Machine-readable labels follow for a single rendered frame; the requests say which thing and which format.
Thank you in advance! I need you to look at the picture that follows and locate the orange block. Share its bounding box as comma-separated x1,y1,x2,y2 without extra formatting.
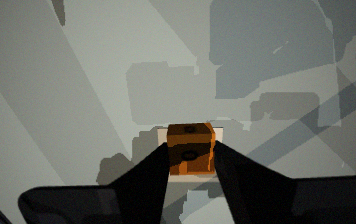
167,123,215,175

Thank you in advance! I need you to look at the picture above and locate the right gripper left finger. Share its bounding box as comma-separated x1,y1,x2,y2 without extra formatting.
17,142,170,224

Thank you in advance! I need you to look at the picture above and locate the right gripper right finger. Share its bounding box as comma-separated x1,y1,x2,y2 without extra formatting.
214,140,356,224

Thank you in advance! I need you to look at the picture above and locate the beige square pad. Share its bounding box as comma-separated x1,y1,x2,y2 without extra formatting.
158,128,223,182

